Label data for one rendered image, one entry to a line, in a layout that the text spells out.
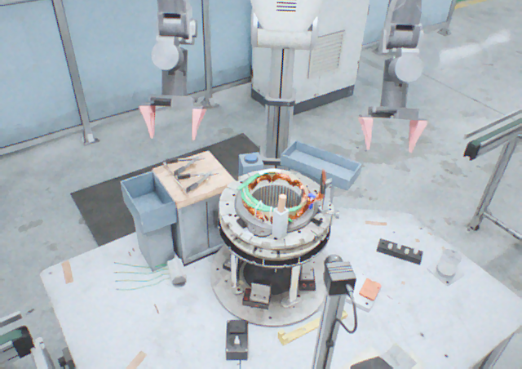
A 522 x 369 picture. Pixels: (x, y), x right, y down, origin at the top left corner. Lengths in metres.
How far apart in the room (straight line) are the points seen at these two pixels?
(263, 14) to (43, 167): 2.33
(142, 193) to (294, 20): 0.72
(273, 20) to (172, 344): 0.99
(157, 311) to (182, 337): 0.12
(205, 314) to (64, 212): 1.77
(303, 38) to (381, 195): 1.82
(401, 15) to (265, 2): 0.52
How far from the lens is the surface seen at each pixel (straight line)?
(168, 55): 1.02
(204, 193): 1.42
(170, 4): 1.08
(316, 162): 1.63
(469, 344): 1.57
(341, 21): 3.76
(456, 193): 3.37
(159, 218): 1.42
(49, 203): 3.19
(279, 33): 1.52
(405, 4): 1.08
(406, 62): 1.03
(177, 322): 1.48
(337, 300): 0.84
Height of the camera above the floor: 1.99
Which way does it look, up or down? 38 degrees down
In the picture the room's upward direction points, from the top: 2 degrees clockwise
